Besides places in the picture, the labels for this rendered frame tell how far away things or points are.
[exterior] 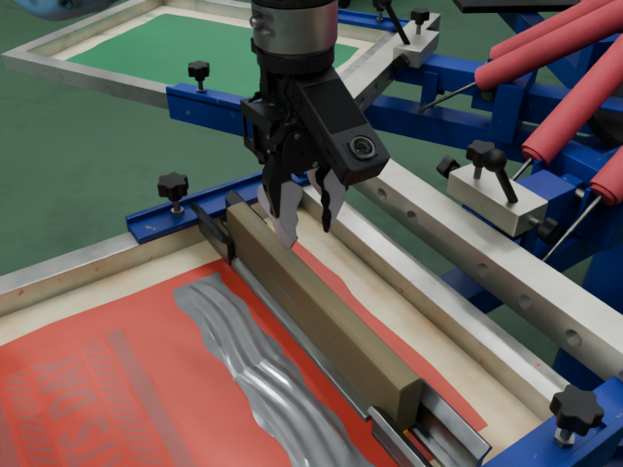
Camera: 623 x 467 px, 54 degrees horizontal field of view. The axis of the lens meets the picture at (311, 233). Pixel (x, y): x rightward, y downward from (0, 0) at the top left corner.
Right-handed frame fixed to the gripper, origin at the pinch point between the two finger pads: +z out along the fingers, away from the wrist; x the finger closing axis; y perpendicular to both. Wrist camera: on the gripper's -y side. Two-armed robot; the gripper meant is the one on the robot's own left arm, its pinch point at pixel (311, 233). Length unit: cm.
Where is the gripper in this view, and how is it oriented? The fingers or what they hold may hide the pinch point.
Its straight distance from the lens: 65.7
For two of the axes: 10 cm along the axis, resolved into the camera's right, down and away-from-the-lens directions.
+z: 0.1, 8.0, 6.0
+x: -8.3, 3.5, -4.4
